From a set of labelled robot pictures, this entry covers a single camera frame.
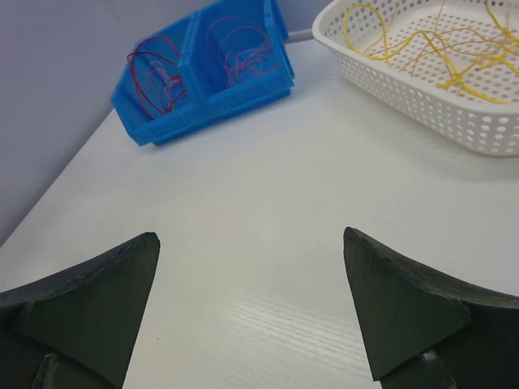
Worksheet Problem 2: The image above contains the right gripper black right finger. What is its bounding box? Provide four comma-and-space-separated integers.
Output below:
343, 227, 518, 388

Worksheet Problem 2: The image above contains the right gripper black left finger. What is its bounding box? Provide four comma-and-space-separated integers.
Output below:
1, 232, 160, 388

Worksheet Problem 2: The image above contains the yellow wire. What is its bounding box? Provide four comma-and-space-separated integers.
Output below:
342, 0, 519, 105

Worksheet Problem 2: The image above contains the red white striped wire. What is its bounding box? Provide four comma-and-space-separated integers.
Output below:
205, 17, 280, 88

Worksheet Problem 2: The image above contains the white perforated plastic basket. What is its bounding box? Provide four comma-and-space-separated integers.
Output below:
312, 0, 518, 156

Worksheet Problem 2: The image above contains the blue plastic divided bin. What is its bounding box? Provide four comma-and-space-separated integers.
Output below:
111, 1, 294, 146

